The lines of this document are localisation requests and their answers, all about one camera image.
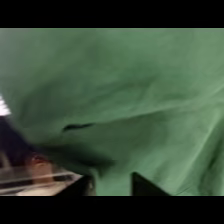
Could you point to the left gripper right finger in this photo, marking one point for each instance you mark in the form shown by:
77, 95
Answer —
144, 187

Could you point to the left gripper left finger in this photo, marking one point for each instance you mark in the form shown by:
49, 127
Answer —
80, 187

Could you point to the green T-shirt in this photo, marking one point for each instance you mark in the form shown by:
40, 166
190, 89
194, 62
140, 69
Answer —
133, 86

